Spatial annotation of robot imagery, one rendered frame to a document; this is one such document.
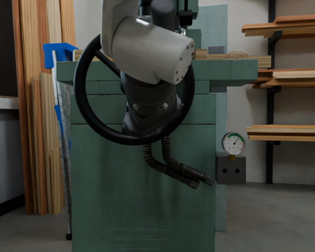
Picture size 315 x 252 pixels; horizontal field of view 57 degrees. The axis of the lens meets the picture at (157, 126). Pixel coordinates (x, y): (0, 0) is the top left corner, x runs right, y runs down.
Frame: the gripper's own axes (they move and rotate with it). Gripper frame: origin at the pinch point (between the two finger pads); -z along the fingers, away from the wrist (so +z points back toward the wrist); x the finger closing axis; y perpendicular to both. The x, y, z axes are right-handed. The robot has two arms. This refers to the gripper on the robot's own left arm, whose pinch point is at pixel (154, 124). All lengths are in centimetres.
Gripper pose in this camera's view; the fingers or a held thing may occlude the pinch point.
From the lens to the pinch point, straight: 61.5
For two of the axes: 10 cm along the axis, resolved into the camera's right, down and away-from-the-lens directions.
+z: -0.5, -4.7, -8.8
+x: 8.4, -5.0, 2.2
